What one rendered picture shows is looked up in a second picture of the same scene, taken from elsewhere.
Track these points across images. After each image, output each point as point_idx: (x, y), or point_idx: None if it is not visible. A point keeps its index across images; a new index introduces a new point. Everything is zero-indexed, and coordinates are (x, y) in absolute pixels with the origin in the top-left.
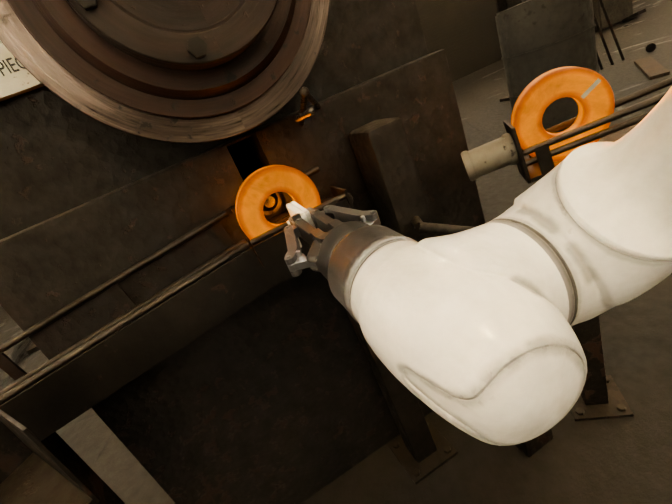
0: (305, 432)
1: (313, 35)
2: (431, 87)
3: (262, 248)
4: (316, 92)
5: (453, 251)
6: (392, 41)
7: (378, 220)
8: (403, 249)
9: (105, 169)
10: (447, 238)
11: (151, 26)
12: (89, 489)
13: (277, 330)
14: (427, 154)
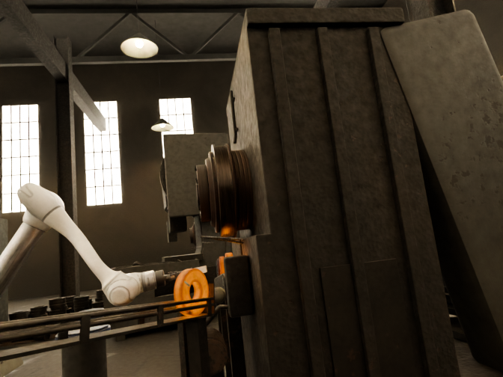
0: (250, 374)
1: (220, 218)
2: (254, 252)
3: (221, 277)
4: (257, 232)
5: (126, 274)
6: (264, 221)
7: (170, 277)
8: (135, 272)
9: (244, 232)
10: (130, 274)
11: (200, 211)
12: (223, 313)
13: (245, 318)
14: (256, 286)
